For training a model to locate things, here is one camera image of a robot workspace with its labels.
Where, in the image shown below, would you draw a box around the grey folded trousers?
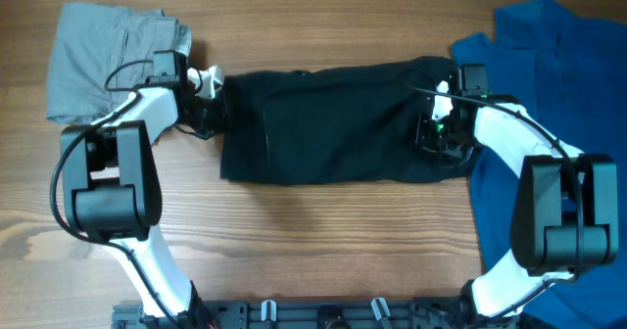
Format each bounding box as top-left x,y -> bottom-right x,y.
46,2 -> 192,124

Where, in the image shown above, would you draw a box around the left black cable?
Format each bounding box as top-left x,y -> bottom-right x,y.
49,58 -> 207,329

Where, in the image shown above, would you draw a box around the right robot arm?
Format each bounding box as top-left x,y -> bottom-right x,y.
416,64 -> 619,328

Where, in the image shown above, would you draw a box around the blue polo shirt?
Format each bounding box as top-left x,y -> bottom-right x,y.
452,0 -> 626,328

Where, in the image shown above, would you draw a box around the black shorts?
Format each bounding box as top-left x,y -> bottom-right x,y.
220,56 -> 480,185

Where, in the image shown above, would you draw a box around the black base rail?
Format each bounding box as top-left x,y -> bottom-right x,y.
111,297 -> 471,329

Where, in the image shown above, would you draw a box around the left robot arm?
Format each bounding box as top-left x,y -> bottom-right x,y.
49,50 -> 224,328

